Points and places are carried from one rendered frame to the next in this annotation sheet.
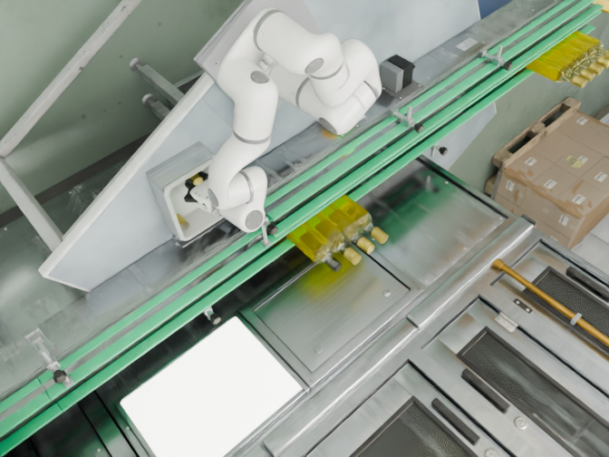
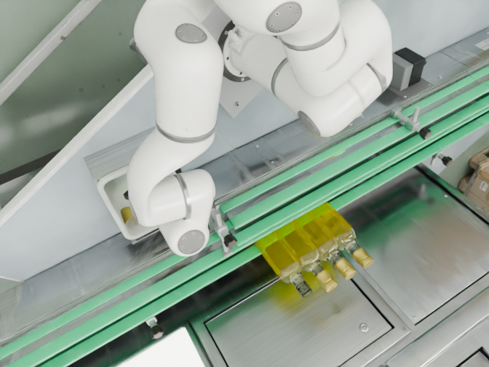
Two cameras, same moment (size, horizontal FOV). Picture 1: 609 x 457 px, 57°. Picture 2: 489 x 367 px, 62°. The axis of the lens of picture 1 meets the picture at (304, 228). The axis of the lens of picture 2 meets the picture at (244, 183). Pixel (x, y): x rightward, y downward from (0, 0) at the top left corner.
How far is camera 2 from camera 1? 0.66 m
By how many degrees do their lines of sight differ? 8
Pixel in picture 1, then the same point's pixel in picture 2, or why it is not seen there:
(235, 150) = (156, 149)
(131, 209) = (68, 198)
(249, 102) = (169, 75)
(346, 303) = (313, 332)
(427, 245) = (418, 269)
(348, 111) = (340, 106)
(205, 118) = not seen: hidden behind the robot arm
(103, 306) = (29, 304)
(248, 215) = (183, 236)
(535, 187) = not seen: outside the picture
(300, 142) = (281, 137)
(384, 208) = (371, 217)
